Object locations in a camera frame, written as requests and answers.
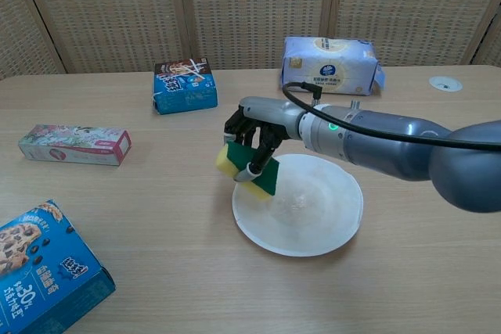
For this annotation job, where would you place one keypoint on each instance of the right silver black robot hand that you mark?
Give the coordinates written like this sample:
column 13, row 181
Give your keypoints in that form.
column 274, row 115

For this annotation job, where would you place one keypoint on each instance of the green yellow sponge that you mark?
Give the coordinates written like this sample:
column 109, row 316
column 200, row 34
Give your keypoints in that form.
column 238, row 156

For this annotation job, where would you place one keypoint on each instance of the white round plate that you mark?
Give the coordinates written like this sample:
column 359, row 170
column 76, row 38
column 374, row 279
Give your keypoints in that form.
column 313, row 212

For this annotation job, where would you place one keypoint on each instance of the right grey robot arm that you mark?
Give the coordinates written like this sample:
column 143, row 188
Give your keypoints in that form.
column 391, row 146

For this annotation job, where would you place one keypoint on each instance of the pale blue tissue pack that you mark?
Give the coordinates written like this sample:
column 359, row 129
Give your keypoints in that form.
column 329, row 64

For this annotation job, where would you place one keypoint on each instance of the blue chocolate stick biscuit box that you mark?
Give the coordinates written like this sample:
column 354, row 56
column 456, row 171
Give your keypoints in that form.
column 184, row 87

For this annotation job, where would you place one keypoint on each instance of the woven bamboo folding screen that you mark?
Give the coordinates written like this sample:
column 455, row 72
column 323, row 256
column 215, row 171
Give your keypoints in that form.
column 250, row 9

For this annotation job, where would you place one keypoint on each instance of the pink floral narrow box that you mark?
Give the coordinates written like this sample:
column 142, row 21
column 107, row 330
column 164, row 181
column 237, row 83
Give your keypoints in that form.
column 74, row 144

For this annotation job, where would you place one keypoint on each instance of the blue chocolate chip cookie box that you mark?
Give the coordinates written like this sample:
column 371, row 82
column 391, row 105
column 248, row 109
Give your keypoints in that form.
column 39, row 271

